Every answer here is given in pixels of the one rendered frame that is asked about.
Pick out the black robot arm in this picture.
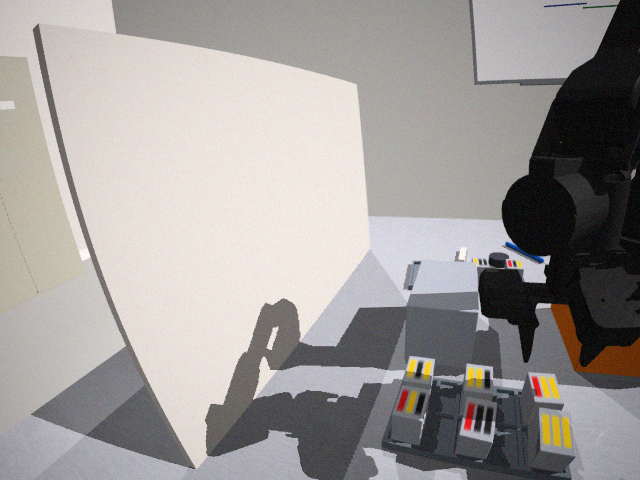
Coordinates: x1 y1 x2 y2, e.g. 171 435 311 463
501 0 640 348

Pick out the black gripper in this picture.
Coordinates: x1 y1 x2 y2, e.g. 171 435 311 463
478 233 626 367

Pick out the white flat panel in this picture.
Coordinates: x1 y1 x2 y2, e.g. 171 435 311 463
33 23 370 469

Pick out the black cylinder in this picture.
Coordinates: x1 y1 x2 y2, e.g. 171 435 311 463
488 252 509 268

